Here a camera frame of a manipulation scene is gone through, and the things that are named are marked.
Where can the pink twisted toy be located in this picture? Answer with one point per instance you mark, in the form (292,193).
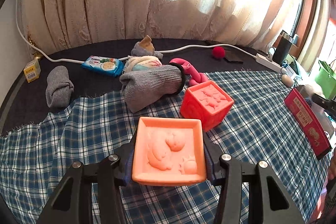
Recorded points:
(195,76)

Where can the red flat box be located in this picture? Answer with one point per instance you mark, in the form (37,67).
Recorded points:
(309,123)

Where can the person's hand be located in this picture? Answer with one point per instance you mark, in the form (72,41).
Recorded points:
(332,167)

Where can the large grey knit sock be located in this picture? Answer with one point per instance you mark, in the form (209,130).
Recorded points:
(142,88)

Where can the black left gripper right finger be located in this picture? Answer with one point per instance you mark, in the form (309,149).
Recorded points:
(269,201)

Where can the beige egg-shaped object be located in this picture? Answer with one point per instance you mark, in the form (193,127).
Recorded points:
(287,81)

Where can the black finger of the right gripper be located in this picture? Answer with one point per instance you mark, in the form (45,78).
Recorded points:
(328,105)

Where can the red pompom ball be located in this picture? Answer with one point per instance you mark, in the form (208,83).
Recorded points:
(218,53)

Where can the orange embossed rubber block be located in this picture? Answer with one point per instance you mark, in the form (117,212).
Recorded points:
(169,152)

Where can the cream and teal sock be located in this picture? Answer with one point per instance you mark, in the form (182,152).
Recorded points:
(141,63)

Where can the red embossed rubber block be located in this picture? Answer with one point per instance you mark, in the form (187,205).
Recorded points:
(207,102)

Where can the black tumbler cup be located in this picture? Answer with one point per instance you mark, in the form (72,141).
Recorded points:
(285,41)

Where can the green bag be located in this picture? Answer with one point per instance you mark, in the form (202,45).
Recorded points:
(326,79)

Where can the grey and tan sock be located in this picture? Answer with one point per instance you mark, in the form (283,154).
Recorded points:
(145,48)

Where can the small yellow box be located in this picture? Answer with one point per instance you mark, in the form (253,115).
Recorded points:
(32,70)

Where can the white power strip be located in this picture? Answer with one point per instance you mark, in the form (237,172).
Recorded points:
(270,64)

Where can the small black pad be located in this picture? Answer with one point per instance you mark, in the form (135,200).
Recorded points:
(231,57)

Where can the blue cracker packet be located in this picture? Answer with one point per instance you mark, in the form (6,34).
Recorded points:
(104,65)

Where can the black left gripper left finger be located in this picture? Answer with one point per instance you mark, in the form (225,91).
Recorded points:
(71,201)

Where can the gold curtain tassel bell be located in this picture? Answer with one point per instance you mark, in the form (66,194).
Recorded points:
(36,54)

